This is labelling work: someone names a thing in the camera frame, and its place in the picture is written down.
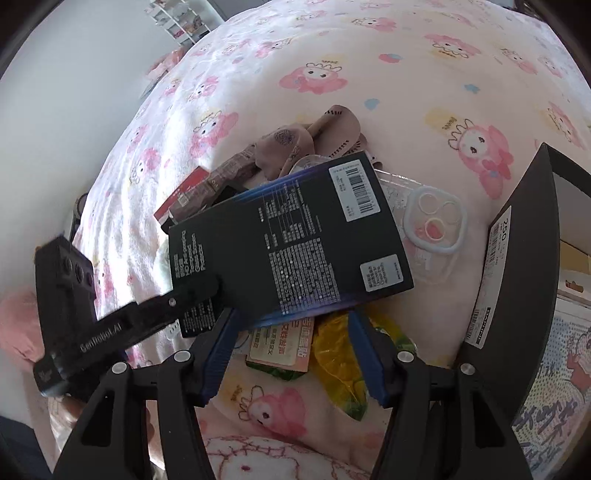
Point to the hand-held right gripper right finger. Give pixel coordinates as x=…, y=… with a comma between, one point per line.
x=364, y=355

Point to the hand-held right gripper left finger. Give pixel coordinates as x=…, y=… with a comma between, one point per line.
x=221, y=350

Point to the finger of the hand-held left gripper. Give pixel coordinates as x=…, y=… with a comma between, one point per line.
x=180, y=300

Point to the green yellow corn packet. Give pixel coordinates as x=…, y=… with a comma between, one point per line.
x=337, y=355

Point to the pink orange packet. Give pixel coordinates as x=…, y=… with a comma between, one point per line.
x=277, y=350

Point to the black product box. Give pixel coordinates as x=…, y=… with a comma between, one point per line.
x=300, y=230

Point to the black cardboard box container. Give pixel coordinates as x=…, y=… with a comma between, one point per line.
x=521, y=286

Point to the red packet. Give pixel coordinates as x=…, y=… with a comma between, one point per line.
x=184, y=189

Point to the white pink cat-print cloth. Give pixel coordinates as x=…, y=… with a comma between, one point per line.
x=277, y=461

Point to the brown snack packet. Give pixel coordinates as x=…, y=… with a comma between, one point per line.
x=226, y=173

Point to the clear phone case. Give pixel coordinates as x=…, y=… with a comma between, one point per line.
x=429, y=217

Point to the dark cloth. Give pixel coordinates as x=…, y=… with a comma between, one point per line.
x=18, y=452

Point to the cartoon dotted craft pack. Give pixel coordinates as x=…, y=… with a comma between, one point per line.
x=563, y=392

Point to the pink plush pillow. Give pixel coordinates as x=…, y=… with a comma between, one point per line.
x=164, y=64

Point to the white storage shelf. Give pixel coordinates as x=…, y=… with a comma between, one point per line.
x=180, y=18

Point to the pink cartoon printed blanket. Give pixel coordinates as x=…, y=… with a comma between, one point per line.
x=369, y=69

